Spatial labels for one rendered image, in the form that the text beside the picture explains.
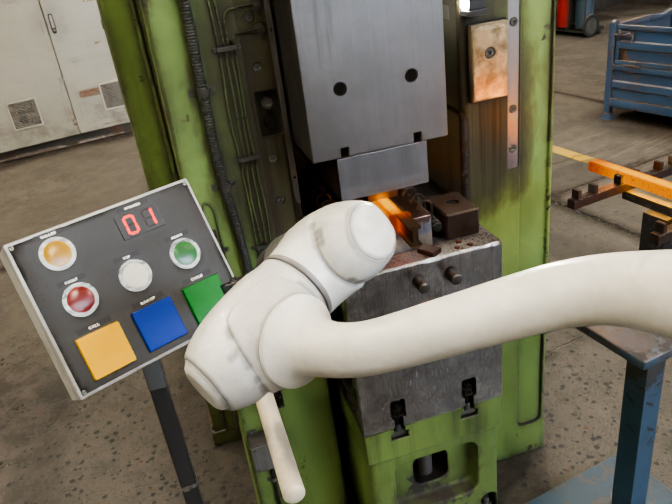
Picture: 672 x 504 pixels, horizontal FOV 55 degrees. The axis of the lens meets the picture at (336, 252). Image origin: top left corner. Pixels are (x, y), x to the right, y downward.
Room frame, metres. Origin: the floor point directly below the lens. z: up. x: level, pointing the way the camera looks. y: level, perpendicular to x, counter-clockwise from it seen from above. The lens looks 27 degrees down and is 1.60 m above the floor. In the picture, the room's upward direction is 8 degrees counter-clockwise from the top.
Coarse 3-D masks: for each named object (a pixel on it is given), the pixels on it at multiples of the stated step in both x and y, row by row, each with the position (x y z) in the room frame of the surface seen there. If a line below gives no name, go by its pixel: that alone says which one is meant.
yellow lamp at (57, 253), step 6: (48, 246) 0.98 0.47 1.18; (54, 246) 0.98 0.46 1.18; (60, 246) 0.99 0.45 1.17; (66, 246) 0.99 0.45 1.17; (48, 252) 0.97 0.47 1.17; (54, 252) 0.98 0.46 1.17; (60, 252) 0.98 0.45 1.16; (66, 252) 0.98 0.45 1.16; (48, 258) 0.97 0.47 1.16; (54, 258) 0.97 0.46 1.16; (60, 258) 0.97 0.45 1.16; (66, 258) 0.98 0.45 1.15; (54, 264) 0.96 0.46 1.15; (60, 264) 0.97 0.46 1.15
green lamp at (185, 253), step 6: (180, 246) 1.07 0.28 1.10; (186, 246) 1.08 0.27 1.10; (192, 246) 1.08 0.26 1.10; (174, 252) 1.06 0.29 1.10; (180, 252) 1.06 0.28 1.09; (186, 252) 1.07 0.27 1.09; (192, 252) 1.07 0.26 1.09; (180, 258) 1.06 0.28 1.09; (186, 258) 1.06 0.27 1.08; (192, 258) 1.07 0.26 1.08; (186, 264) 1.06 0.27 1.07
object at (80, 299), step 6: (78, 288) 0.95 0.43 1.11; (84, 288) 0.96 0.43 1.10; (72, 294) 0.94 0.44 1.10; (78, 294) 0.95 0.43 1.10; (84, 294) 0.95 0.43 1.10; (90, 294) 0.96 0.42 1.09; (72, 300) 0.94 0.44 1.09; (78, 300) 0.94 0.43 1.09; (84, 300) 0.94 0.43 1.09; (90, 300) 0.95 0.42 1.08; (72, 306) 0.93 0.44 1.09; (78, 306) 0.94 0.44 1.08; (84, 306) 0.94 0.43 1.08; (90, 306) 0.94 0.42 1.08; (78, 312) 0.93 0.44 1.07
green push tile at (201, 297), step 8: (208, 280) 1.05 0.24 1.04; (216, 280) 1.05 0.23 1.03; (184, 288) 1.02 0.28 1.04; (192, 288) 1.03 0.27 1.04; (200, 288) 1.03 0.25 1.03; (208, 288) 1.04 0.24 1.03; (216, 288) 1.05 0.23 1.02; (184, 296) 1.02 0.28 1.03; (192, 296) 1.02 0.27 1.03; (200, 296) 1.02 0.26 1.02; (208, 296) 1.03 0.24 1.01; (216, 296) 1.04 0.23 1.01; (192, 304) 1.01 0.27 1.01; (200, 304) 1.01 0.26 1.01; (208, 304) 1.02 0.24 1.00; (192, 312) 1.01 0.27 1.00; (200, 312) 1.01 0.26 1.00; (208, 312) 1.01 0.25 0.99; (200, 320) 1.00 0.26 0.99
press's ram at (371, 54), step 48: (288, 0) 1.25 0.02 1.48; (336, 0) 1.26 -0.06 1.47; (384, 0) 1.29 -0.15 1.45; (432, 0) 1.31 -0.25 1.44; (288, 48) 1.32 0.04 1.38; (336, 48) 1.26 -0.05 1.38; (384, 48) 1.28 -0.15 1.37; (432, 48) 1.31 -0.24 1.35; (288, 96) 1.39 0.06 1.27; (336, 96) 1.26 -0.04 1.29; (384, 96) 1.28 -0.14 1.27; (432, 96) 1.31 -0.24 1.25; (336, 144) 1.26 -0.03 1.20; (384, 144) 1.28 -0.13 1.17
